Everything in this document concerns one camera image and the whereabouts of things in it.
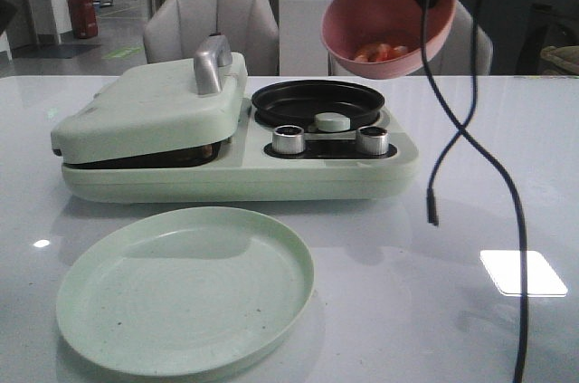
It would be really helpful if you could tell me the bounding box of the pink bowl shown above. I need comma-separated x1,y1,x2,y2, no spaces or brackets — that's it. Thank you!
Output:
319,0,457,81

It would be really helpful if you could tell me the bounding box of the orange cooked shrimp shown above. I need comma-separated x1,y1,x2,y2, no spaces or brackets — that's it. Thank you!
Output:
354,42,391,62
388,45,409,60

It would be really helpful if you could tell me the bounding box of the mint green breakfast maker lid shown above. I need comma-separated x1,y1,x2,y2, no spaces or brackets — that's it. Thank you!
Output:
51,35,248,169

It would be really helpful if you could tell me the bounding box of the bread slice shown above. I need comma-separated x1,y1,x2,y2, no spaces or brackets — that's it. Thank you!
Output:
172,142,221,167

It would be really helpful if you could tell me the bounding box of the mint green breakfast maker base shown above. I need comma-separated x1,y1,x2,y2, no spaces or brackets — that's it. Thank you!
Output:
62,99,419,204

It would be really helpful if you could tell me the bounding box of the right grey upholstered chair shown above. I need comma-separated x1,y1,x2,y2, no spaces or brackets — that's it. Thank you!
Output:
328,2,492,75

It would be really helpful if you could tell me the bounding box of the grey upholstered chair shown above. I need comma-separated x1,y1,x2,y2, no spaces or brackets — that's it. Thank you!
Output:
143,0,279,76
328,2,492,75

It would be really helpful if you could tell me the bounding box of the dark appliance at right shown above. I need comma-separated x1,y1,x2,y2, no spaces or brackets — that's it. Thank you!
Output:
516,0,578,75

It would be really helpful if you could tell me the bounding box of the beige cushion at right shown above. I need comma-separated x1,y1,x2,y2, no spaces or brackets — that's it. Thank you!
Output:
540,45,579,76

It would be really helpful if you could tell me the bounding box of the black round frying pan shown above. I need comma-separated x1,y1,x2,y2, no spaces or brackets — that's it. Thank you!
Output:
252,80,384,131

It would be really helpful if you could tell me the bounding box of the right silver control knob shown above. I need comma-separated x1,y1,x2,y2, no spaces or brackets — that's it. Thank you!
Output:
355,126,389,156

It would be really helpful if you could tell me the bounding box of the silver control knob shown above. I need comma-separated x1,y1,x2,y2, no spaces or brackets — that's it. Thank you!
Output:
355,126,389,156
271,125,306,155

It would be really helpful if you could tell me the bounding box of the left silver control knob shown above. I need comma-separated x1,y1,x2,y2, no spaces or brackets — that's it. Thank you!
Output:
271,125,306,155

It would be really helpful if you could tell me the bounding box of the left grey upholstered chair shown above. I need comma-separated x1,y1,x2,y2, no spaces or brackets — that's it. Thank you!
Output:
143,0,279,76

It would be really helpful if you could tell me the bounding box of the red bin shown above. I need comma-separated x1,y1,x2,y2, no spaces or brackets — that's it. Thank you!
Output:
67,0,98,39

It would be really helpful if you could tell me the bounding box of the mint green round plate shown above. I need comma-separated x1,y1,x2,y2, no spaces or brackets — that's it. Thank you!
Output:
56,206,314,380

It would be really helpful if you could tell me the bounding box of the black hanging cable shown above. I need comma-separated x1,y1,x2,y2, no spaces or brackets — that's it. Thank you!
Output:
423,0,530,383
419,0,479,226

